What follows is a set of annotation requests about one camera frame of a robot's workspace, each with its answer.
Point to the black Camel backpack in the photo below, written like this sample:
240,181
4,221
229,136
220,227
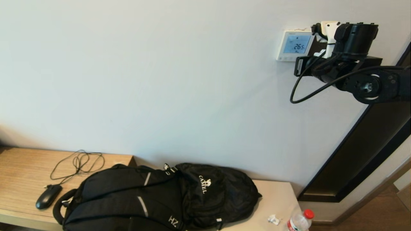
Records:
224,199

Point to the crumpled white paper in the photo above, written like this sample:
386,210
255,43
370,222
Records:
273,219

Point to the black computer mouse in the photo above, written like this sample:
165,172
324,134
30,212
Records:
48,197

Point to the large black HZ backpack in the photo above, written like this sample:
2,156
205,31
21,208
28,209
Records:
122,199

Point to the light wooden desk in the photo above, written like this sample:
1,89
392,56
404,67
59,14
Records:
22,173

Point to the dark wall switch panel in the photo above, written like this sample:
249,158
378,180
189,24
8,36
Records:
319,45

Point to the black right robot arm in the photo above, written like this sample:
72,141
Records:
385,86

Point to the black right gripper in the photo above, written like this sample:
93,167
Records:
356,40

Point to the white wall thermostat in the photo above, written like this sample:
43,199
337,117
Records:
289,45

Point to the clear bottle with red cap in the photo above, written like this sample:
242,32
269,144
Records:
298,223

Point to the beige cabinet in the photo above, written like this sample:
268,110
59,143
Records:
279,199

